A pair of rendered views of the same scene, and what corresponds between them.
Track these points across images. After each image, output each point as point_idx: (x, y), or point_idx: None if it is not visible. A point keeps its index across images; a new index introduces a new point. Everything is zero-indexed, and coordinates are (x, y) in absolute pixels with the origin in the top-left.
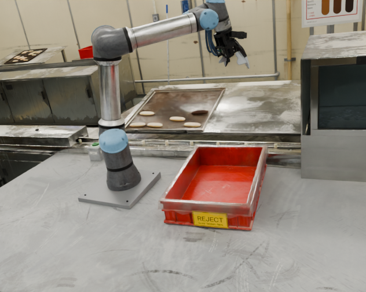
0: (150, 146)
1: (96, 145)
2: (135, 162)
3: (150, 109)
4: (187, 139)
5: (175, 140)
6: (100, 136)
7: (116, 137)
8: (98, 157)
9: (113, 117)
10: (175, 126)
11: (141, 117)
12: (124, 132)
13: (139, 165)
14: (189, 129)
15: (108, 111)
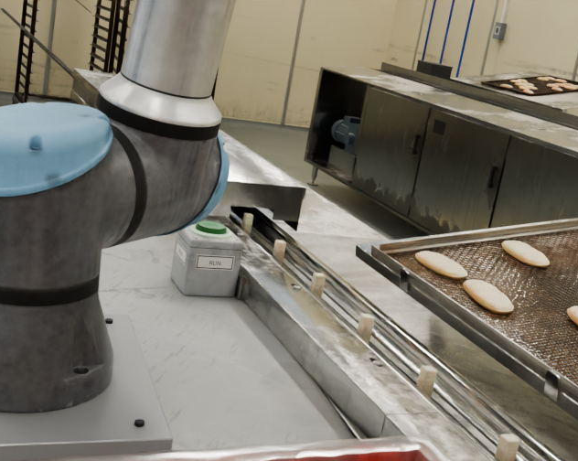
0: (349, 348)
1: (203, 231)
2: (240, 366)
3: (560, 251)
4: (561, 437)
5: (472, 391)
6: (12, 104)
7: (25, 127)
8: (184, 276)
9: (145, 70)
10: (548, 345)
11: (487, 256)
12: (80, 132)
13: (225, 381)
14: (572, 382)
15: (134, 32)
